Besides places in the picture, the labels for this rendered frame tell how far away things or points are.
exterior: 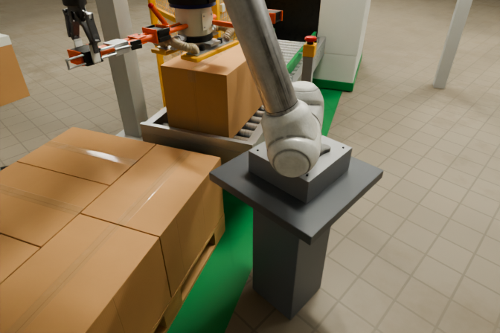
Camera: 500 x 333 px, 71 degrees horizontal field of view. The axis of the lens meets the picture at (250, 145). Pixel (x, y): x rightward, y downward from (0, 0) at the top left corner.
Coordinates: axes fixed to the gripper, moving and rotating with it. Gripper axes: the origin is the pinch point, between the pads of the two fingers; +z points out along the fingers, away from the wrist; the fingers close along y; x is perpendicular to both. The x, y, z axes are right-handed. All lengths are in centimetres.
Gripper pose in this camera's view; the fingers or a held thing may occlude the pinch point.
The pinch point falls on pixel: (87, 53)
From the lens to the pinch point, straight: 142.5
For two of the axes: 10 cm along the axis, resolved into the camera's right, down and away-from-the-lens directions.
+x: -5.5, 4.4, -7.1
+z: 0.0, 8.5, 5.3
